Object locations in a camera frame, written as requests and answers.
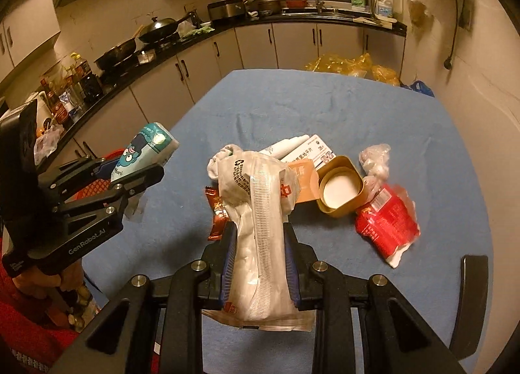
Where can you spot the white upper kitchen cabinet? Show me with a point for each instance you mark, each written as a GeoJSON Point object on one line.
{"type": "Point", "coordinates": [28, 28]}

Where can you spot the blue plastic bag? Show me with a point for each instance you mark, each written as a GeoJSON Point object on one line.
{"type": "Point", "coordinates": [420, 88]}

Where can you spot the black frying wok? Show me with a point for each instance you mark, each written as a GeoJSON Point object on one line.
{"type": "Point", "coordinates": [115, 55]}

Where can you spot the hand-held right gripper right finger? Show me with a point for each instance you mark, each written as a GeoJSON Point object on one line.
{"type": "Point", "coordinates": [290, 264]}

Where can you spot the row of condiment bottles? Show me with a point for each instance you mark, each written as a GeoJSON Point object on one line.
{"type": "Point", "coordinates": [71, 89]}

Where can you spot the white tube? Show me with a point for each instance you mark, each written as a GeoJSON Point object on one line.
{"type": "Point", "coordinates": [284, 145]}

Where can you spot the red plastic basket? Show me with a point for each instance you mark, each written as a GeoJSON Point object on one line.
{"type": "Point", "coordinates": [95, 187]}

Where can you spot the brown snack wrapper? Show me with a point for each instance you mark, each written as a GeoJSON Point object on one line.
{"type": "Point", "coordinates": [217, 219]}

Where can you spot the blue cartoon printed pouch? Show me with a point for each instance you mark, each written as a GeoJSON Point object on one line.
{"type": "Point", "coordinates": [138, 150]}

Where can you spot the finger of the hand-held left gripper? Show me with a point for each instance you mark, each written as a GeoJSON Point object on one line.
{"type": "Point", "coordinates": [142, 179]}
{"type": "Point", "coordinates": [81, 166]}

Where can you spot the black kitchen countertop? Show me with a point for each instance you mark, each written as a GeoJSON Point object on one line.
{"type": "Point", "coordinates": [170, 51]}

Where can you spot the white jug with green label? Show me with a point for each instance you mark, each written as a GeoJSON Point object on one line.
{"type": "Point", "coordinates": [358, 1]}

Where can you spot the black wok with lid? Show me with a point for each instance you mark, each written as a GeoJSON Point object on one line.
{"type": "Point", "coordinates": [160, 28]}

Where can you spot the blue tablecloth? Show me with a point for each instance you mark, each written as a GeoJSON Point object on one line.
{"type": "Point", "coordinates": [304, 105]}

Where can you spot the yellow plastic bag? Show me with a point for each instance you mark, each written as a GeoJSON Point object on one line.
{"type": "Point", "coordinates": [337, 65]}
{"type": "Point", "coordinates": [386, 75]}

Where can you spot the white detergent jug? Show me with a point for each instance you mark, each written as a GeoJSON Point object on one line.
{"type": "Point", "coordinates": [384, 8]}

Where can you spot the white lower kitchen cabinets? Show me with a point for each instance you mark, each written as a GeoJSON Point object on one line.
{"type": "Point", "coordinates": [292, 44]}

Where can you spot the clear knotted plastic bag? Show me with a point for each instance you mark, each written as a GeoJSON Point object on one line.
{"type": "Point", "coordinates": [375, 166]}

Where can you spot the black countertop appliance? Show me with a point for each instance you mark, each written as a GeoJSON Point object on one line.
{"type": "Point", "coordinates": [225, 10]}

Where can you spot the crumpled clear plastic bag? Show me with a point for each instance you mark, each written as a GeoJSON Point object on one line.
{"type": "Point", "coordinates": [48, 144]}

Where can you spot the grey cooking pot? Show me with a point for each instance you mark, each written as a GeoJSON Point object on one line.
{"type": "Point", "coordinates": [266, 4]}

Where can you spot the black chair back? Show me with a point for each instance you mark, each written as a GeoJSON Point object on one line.
{"type": "Point", "coordinates": [473, 305]}

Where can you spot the white medicine box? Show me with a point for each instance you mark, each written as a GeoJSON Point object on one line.
{"type": "Point", "coordinates": [321, 152]}

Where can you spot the white rice cooker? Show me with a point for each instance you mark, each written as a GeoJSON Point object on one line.
{"type": "Point", "coordinates": [42, 107]}

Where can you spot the red snack packet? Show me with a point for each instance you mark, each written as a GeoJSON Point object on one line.
{"type": "Point", "coordinates": [386, 223]}

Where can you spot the white plastic packaging bag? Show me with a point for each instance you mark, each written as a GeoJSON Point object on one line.
{"type": "Point", "coordinates": [260, 215]}

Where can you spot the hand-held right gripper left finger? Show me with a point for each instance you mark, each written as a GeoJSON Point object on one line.
{"type": "Point", "coordinates": [229, 260]}

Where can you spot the person's left hand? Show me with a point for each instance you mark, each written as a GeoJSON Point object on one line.
{"type": "Point", "coordinates": [44, 282]}

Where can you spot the orange cardboard box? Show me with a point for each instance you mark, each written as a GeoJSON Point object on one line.
{"type": "Point", "coordinates": [306, 185]}

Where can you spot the golden tin container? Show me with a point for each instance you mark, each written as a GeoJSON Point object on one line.
{"type": "Point", "coordinates": [341, 191]}

